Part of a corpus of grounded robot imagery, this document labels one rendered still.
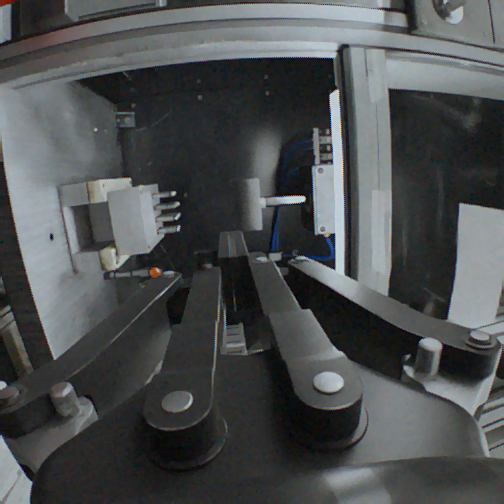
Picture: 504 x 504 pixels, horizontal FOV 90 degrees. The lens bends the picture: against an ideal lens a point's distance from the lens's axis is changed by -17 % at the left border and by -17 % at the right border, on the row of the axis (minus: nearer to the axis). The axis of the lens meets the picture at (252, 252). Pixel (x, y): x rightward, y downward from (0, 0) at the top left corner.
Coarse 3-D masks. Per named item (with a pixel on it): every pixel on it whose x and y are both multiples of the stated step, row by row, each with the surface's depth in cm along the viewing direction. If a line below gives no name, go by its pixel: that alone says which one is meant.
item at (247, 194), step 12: (240, 180) 48; (252, 180) 48; (240, 192) 48; (252, 192) 48; (240, 204) 49; (252, 204) 49; (264, 204) 51; (276, 204) 52; (288, 204) 52; (300, 204) 52; (240, 216) 49; (252, 216) 49; (240, 228) 50; (252, 228) 50
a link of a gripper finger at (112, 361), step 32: (160, 288) 12; (128, 320) 9; (160, 320) 11; (64, 352) 8; (96, 352) 8; (128, 352) 9; (160, 352) 11; (32, 384) 6; (96, 384) 7; (128, 384) 9; (0, 416) 5; (32, 416) 6; (32, 480) 6
